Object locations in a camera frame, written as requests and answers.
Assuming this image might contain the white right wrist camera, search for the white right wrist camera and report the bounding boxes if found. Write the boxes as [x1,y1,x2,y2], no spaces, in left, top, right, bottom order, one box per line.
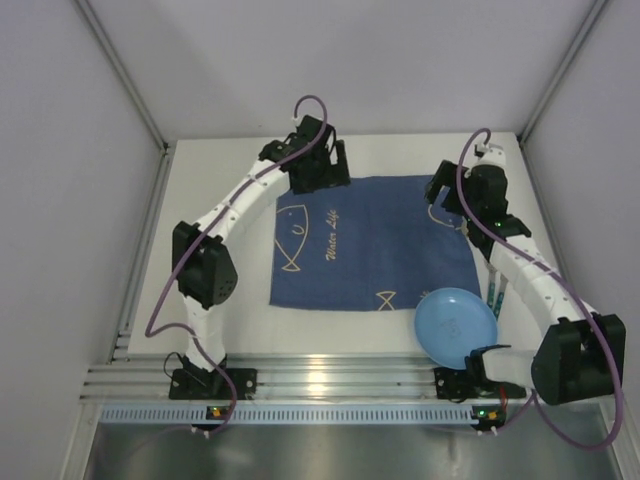
[474,142,506,169]

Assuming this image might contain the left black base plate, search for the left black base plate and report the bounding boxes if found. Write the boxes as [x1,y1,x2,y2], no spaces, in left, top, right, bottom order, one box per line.
[168,368,258,401]

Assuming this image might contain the right aluminium frame post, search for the right aluminium frame post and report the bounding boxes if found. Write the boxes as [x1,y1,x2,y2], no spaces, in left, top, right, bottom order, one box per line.
[516,0,612,146]

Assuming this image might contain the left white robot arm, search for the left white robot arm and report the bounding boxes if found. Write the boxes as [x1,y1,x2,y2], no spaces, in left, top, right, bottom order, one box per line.
[172,115,350,373]

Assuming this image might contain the metal spoon teal handle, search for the metal spoon teal handle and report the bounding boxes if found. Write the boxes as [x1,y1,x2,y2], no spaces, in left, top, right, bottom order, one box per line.
[486,264,496,309]

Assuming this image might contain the aluminium frame post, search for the aluminium frame post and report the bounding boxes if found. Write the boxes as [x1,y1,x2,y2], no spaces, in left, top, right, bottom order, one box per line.
[516,0,612,146]
[71,0,168,152]

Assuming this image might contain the blue cloth placemat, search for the blue cloth placemat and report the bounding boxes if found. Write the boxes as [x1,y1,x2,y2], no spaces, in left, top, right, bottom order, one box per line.
[270,175,480,312]

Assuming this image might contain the perforated grey cable duct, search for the perforated grey cable duct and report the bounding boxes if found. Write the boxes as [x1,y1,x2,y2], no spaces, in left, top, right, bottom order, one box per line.
[100,403,502,425]

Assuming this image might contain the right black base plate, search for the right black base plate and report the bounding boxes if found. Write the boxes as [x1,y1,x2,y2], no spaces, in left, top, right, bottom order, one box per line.
[433,367,527,403]

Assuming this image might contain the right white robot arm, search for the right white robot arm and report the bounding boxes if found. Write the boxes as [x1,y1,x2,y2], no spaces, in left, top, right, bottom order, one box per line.
[425,160,626,405]

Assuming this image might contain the aluminium mounting rail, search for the aluminium mounting rail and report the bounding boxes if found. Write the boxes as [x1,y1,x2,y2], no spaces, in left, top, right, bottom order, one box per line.
[80,354,437,403]

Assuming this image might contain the metal fork teal handle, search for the metal fork teal handle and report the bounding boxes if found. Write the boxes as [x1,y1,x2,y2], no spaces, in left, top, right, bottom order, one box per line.
[492,278,508,320]

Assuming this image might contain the light blue plastic plate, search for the light blue plastic plate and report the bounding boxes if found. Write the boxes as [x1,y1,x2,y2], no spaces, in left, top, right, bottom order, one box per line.
[414,288,498,370]

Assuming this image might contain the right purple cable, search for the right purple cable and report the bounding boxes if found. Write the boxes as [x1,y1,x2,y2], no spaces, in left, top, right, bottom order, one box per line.
[457,128,626,449]

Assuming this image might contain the left aluminium frame post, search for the left aluminium frame post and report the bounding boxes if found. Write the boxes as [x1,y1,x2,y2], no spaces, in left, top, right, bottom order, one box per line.
[71,0,168,152]

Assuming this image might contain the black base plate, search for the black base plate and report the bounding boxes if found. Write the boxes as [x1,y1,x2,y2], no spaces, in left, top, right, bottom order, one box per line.
[168,368,258,401]
[433,367,527,403]

